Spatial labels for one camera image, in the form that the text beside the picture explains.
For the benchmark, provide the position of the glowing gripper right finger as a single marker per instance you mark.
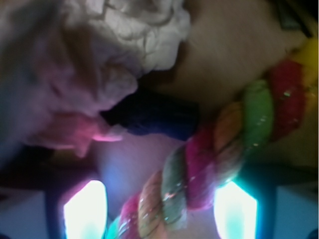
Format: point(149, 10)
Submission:
point(244, 211)

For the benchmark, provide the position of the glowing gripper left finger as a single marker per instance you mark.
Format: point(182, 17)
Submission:
point(77, 211)

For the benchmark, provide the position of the crumpled white cloth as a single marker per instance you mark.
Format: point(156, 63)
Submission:
point(62, 62)

